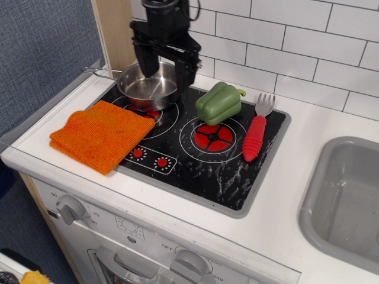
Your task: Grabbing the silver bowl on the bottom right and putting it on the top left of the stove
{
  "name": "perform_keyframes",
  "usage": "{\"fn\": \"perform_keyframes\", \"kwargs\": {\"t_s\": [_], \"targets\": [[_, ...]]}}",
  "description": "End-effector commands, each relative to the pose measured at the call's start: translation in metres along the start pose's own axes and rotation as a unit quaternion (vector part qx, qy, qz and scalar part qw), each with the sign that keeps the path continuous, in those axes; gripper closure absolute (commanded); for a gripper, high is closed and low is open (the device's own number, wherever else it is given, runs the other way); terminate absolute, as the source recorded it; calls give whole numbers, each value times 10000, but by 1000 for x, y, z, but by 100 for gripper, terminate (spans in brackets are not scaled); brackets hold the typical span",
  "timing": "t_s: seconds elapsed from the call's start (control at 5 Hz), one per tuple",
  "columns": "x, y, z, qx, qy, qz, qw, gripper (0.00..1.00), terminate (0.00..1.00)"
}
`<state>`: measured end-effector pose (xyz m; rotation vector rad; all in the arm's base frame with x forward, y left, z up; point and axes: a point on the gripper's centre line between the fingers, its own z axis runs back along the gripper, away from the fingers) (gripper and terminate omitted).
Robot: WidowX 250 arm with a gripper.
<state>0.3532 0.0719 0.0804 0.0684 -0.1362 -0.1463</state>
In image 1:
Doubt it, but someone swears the wooden side post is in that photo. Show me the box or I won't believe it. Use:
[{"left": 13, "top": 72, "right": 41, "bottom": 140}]
[{"left": 91, "top": 0, "right": 136, "bottom": 71}]

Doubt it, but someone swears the fork with red handle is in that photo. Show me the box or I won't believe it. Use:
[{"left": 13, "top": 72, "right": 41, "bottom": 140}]
[{"left": 242, "top": 94, "right": 276, "bottom": 162}]

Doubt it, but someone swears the folded orange cloth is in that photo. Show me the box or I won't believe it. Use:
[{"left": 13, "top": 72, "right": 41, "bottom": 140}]
[{"left": 50, "top": 101, "right": 155, "bottom": 175}]

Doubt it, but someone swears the silver oven door handle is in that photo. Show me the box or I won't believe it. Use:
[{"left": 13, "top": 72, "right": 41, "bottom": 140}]
[{"left": 96, "top": 247, "right": 165, "bottom": 283}]

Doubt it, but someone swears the grey sink basin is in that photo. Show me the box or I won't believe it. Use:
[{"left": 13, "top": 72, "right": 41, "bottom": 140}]
[{"left": 299, "top": 137, "right": 378, "bottom": 274}]

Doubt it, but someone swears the black toy stove top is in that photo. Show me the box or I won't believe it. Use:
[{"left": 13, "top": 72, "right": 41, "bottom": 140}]
[{"left": 116, "top": 88, "right": 291, "bottom": 218}]

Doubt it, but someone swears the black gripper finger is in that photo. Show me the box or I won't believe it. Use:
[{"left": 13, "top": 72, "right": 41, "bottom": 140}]
[
  {"left": 134, "top": 43, "right": 159, "bottom": 78},
  {"left": 175, "top": 57, "right": 198, "bottom": 91}
]

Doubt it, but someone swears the stainless steel pot with handle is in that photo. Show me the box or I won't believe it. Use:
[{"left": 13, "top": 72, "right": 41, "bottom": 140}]
[{"left": 82, "top": 62, "right": 180, "bottom": 111}]

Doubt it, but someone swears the grey timer knob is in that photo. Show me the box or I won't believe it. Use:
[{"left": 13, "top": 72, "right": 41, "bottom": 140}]
[{"left": 56, "top": 195, "right": 86, "bottom": 225}]

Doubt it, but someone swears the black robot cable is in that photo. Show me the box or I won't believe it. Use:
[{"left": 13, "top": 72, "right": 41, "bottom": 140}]
[{"left": 186, "top": 0, "right": 203, "bottom": 22}]

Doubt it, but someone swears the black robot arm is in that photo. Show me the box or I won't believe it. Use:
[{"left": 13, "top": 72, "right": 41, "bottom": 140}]
[{"left": 130, "top": 0, "right": 201, "bottom": 92}]

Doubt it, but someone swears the grey oven knob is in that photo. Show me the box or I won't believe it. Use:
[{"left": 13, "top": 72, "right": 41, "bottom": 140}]
[{"left": 170, "top": 250, "right": 207, "bottom": 283}]

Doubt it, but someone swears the yellow object at bottom left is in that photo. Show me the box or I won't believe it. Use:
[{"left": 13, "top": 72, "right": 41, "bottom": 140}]
[{"left": 20, "top": 270, "right": 51, "bottom": 284}]

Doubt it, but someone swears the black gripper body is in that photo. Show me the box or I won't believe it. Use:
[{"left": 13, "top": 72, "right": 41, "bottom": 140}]
[{"left": 130, "top": 5, "right": 201, "bottom": 66}]

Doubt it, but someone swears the green toy bell pepper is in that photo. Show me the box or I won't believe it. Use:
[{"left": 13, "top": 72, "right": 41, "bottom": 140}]
[{"left": 195, "top": 82, "right": 246, "bottom": 126}]

